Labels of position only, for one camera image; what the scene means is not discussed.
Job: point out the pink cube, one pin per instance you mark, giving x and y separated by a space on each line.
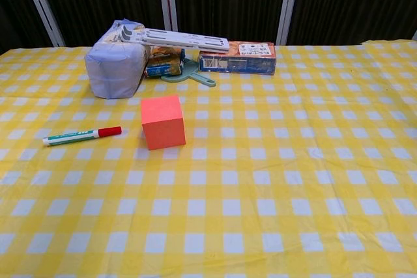
163 125

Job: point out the thin multicoloured stick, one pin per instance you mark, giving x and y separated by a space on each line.
75 136

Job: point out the small blue orange snack packet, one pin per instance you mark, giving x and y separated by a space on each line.
163 69

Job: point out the orange blue cardboard box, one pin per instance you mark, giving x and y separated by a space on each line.
254 63

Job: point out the yellow white checked tablecloth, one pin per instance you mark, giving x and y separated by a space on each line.
247 193

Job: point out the blue white paper-wrapped bag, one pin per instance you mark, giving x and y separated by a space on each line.
110 69

